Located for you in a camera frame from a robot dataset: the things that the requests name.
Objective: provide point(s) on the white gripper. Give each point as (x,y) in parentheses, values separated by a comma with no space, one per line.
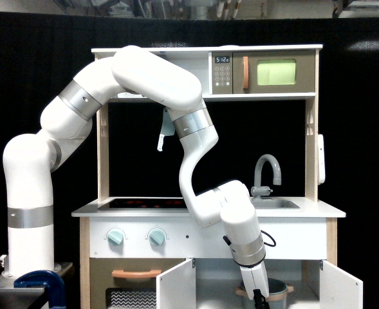
(255,280)

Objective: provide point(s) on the grey-blue toy pot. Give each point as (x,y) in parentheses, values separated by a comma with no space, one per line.
(279,292)

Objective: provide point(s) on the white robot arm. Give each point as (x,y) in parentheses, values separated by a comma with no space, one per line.
(30,159)

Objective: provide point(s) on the right white cabinet door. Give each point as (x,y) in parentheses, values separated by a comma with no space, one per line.
(332,286)

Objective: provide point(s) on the white cabinet door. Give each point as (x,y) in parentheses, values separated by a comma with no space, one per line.
(176,287)
(332,286)

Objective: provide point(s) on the left white cabinet door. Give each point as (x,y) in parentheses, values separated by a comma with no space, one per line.
(176,287)

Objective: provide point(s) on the white wooden toy kitchen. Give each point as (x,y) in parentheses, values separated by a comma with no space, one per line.
(248,126)

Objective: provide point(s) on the grey toy sink basin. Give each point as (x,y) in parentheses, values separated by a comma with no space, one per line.
(274,204)

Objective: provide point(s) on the grey toy faucet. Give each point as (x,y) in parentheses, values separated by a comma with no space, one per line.
(267,173)

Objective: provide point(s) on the right mint stove knob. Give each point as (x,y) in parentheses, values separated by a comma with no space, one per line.
(156,236)

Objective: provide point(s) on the mint stove knob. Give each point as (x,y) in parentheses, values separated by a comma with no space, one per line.
(115,236)
(156,236)

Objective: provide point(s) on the white side-mounted holder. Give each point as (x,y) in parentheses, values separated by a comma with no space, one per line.
(321,160)

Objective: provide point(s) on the left mint stove knob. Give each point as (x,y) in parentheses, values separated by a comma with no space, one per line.
(115,236)

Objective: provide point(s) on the black toy hob plate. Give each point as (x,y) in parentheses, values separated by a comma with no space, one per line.
(143,203)

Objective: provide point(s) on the toy cleaver knife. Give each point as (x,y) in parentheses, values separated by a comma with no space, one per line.
(167,129)

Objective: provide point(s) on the blue C-clamp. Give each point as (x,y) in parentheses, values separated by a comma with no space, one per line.
(50,280)

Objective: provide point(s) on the toy microwave with green window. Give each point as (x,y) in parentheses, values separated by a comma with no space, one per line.
(254,72)

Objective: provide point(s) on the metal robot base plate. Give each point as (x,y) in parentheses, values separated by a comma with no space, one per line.
(7,280)

